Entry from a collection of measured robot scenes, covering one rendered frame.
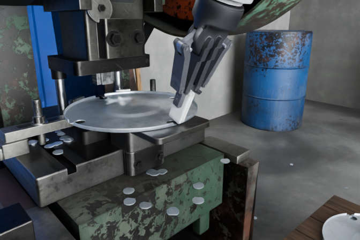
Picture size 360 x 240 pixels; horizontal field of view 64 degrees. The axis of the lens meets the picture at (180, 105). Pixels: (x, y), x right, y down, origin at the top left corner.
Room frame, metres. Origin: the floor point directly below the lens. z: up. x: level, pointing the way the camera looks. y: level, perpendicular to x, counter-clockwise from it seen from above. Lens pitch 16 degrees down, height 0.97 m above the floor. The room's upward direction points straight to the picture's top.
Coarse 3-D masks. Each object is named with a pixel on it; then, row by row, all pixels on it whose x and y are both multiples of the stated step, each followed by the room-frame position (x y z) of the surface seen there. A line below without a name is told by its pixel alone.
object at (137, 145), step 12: (192, 120) 0.55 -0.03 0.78; (204, 120) 0.55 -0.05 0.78; (132, 132) 0.50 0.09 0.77; (144, 132) 0.48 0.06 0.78; (156, 132) 0.48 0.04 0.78; (168, 132) 0.48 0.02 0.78; (180, 132) 0.48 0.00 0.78; (192, 132) 0.51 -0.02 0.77; (120, 144) 0.57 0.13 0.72; (132, 144) 0.56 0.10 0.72; (144, 144) 0.58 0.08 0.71; (156, 144) 0.45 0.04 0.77; (132, 156) 0.56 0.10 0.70; (144, 156) 0.58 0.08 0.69; (156, 156) 0.60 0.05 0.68; (132, 168) 0.55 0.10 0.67; (144, 168) 0.57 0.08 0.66
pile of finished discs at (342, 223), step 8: (336, 216) 0.80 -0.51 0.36; (344, 216) 0.80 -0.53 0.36; (352, 216) 0.81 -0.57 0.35; (328, 224) 0.76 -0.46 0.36; (336, 224) 0.76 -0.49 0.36; (344, 224) 0.76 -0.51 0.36; (352, 224) 0.76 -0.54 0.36; (328, 232) 0.73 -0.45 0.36; (336, 232) 0.73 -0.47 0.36; (344, 232) 0.73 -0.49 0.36; (352, 232) 0.73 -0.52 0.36
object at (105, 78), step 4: (108, 72) 0.70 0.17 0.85; (112, 72) 0.71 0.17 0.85; (92, 76) 0.70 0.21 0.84; (96, 76) 0.68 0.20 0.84; (100, 76) 0.69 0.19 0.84; (104, 76) 0.69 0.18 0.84; (108, 76) 0.70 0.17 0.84; (112, 76) 0.71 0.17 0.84; (96, 80) 0.69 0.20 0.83; (100, 80) 0.69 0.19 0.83; (104, 80) 0.69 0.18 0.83; (108, 80) 0.70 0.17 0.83; (112, 80) 0.71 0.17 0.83; (96, 84) 0.69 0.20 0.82; (100, 84) 0.69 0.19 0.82; (104, 84) 0.69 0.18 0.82
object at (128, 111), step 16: (112, 96) 0.73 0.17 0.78; (128, 96) 0.73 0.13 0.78; (144, 96) 0.73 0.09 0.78; (160, 96) 0.73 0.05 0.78; (64, 112) 0.57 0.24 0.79; (80, 112) 0.59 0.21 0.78; (96, 112) 0.59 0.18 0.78; (112, 112) 0.57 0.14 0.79; (128, 112) 0.57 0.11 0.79; (144, 112) 0.57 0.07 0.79; (160, 112) 0.59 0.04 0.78; (192, 112) 0.59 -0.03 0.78; (96, 128) 0.48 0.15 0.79; (112, 128) 0.50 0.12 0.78; (128, 128) 0.50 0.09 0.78; (144, 128) 0.48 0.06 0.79; (160, 128) 0.50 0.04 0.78
